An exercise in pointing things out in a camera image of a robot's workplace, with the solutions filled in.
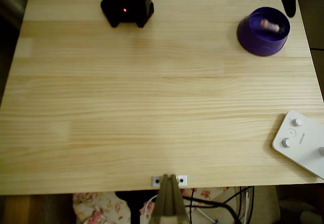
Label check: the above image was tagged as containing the white lamp base with knobs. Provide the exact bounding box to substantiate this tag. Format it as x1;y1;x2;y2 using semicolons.
271;110;324;180

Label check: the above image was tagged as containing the dark aluminium extrusion post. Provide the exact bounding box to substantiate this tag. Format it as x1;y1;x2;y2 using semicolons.
151;173;190;224

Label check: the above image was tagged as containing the white candy blue print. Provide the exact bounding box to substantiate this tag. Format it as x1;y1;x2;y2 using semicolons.
260;18;280;33

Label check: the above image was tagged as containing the black stand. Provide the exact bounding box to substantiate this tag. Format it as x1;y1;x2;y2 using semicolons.
115;190;143;224

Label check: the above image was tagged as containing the floral fabric cushion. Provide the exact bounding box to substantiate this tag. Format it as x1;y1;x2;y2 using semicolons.
72;186;230;224

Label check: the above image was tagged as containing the silver corner bracket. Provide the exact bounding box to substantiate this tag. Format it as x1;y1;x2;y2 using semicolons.
151;175;164;187
176;174;188;187

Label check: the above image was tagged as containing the purple bowl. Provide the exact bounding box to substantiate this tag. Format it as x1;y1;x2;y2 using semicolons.
236;6;292;57

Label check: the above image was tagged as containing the thick black cable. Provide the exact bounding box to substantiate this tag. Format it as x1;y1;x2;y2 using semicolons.
182;196;242;224

